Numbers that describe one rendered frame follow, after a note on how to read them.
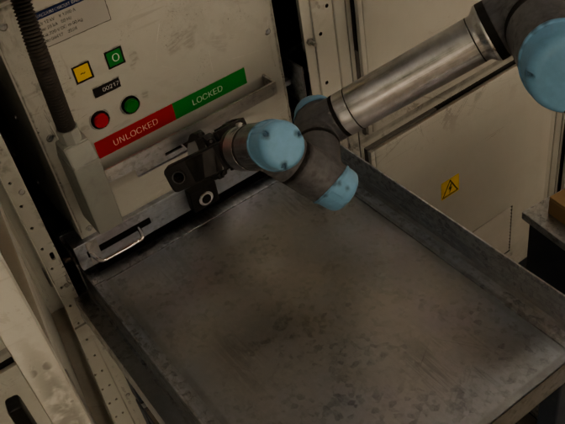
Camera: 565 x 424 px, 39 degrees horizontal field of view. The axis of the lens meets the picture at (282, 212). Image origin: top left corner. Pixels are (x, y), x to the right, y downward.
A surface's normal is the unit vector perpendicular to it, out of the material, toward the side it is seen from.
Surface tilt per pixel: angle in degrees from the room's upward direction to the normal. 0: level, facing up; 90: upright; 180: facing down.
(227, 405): 0
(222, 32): 90
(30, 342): 90
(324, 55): 90
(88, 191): 90
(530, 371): 0
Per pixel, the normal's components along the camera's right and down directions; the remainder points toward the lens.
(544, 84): -0.09, 0.59
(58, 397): 0.46, 0.54
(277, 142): 0.44, 0.04
